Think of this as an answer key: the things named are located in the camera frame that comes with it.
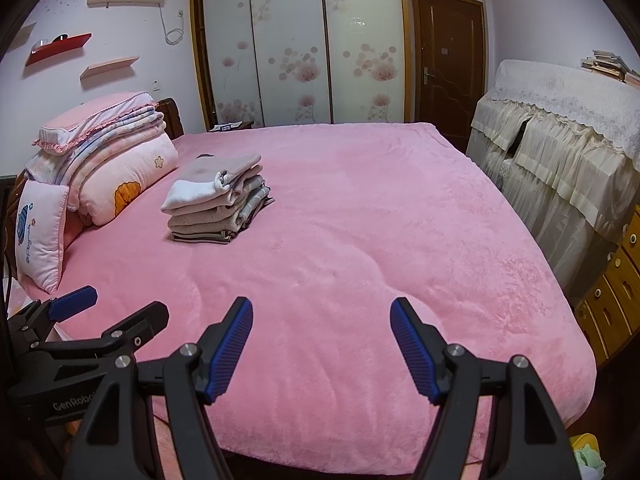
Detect small pink embroidered cushion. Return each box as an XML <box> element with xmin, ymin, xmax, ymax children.
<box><xmin>16</xmin><ymin>180</ymin><xmax>71</xmax><ymax>295</ymax></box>

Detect striped knit sweater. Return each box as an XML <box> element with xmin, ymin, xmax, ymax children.
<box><xmin>161</xmin><ymin>154</ymin><xmax>264</xmax><ymax>212</ymax></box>

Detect pink ruffled pillow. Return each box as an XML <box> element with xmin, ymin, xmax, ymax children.
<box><xmin>34</xmin><ymin>91</ymin><xmax>160</xmax><ymax>154</ymax></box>

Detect light wooden wall shelf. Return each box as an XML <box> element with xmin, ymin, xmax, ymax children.
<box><xmin>81</xmin><ymin>56</ymin><xmax>140</xmax><ymax>80</ymax></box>

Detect grey-brown folded garment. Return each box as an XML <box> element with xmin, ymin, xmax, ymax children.
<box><xmin>170</xmin><ymin>229</ymin><xmax>237</xmax><ymax>245</ymax></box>

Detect white lace cover cloth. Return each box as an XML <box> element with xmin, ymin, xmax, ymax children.
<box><xmin>485</xmin><ymin>59</ymin><xmax>640</xmax><ymax>162</ymax></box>

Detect brown wooden door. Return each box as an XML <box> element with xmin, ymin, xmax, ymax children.
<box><xmin>410</xmin><ymin>0</ymin><xmax>489</xmax><ymax>154</ymax></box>

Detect yellow basket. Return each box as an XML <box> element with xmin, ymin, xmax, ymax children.
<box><xmin>569</xmin><ymin>432</ymin><xmax>608</xmax><ymax>480</ymax></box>

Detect folded grey-green clothes stack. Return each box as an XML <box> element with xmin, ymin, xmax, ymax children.
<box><xmin>232</xmin><ymin>175</ymin><xmax>276</xmax><ymax>227</ymax></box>

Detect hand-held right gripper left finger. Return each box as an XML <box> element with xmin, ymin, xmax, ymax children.
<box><xmin>62</xmin><ymin>296</ymin><xmax>254</xmax><ymax>480</ymax></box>

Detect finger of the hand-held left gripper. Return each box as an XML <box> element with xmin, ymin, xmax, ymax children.
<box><xmin>102</xmin><ymin>301</ymin><xmax>171</xmax><ymax>357</ymax></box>
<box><xmin>10</xmin><ymin>285</ymin><xmax>98</xmax><ymax>346</ymax></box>

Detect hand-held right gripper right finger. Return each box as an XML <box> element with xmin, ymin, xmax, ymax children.
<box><xmin>390</xmin><ymin>296</ymin><xmax>581</xmax><ymax>480</ymax></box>

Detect pale green white cloth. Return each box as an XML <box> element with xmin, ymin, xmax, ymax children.
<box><xmin>574</xmin><ymin>445</ymin><xmax>607</xmax><ymax>480</ymax></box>

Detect floral sliding door wardrobe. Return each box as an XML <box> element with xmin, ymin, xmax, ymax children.
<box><xmin>189</xmin><ymin>0</ymin><xmax>416</xmax><ymax>134</ymax></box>

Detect pink bed blanket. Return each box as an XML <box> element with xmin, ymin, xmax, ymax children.
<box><xmin>15</xmin><ymin>121</ymin><xmax>598</xmax><ymax>476</ymax></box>

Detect beige folded garment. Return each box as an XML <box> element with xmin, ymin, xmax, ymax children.
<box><xmin>167</xmin><ymin>204</ymin><xmax>252</xmax><ymax>234</ymax></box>

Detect wooden drawer cabinet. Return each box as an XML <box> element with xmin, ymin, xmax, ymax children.
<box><xmin>575</xmin><ymin>210</ymin><xmax>640</xmax><ymax>367</ymax></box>

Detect bedside table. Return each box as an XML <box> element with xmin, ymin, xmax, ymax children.
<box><xmin>205</xmin><ymin>121</ymin><xmax>256</xmax><ymax>134</ymax></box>

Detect pastel striped folded quilt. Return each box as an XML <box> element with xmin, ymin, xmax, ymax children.
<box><xmin>25</xmin><ymin>110</ymin><xmax>167</xmax><ymax>187</ymax></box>

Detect red wall shelf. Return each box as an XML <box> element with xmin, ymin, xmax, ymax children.
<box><xmin>25</xmin><ymin>32</ymin><xmax>93</xmax><ymax>67</ymax></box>

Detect stack of books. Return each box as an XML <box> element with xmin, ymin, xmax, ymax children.
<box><xmin>580</xmin><ymin>50</ymin><xmax>640</xmax><ymax>87</ymax></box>

